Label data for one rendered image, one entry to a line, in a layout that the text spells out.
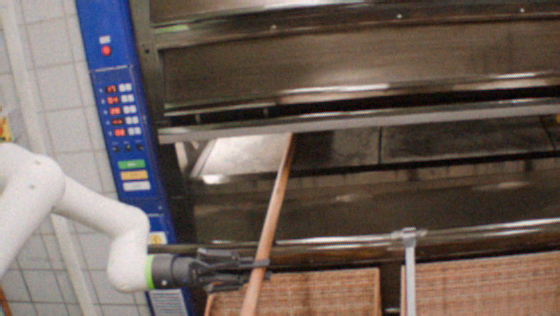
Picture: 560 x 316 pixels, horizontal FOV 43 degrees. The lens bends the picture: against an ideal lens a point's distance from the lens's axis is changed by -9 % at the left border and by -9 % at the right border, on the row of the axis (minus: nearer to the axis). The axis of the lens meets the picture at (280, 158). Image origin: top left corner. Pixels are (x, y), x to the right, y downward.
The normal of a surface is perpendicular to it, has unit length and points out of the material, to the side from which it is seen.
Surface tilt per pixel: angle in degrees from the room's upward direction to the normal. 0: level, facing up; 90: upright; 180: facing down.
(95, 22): 90
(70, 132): 90
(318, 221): 70
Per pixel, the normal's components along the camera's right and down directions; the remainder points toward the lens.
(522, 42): -0.18, 0.08
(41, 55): -0.14, 0.42
